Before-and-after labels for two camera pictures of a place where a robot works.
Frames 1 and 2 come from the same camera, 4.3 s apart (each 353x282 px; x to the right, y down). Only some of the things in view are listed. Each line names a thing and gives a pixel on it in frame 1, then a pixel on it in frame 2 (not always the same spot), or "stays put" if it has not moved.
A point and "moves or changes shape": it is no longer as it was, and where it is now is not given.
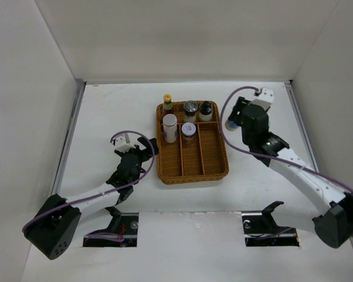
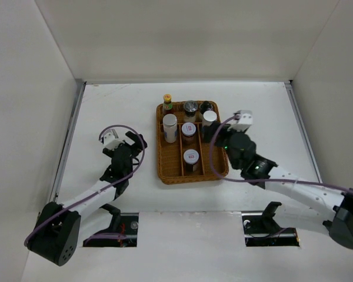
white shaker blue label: (230, 126) moves or changes shape
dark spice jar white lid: (188, 130) stays put
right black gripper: (239, 107) → (209, 131)
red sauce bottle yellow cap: (167, 106) stays put
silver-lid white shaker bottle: (170, 122) stays put
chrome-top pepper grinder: (190, 106) stays put
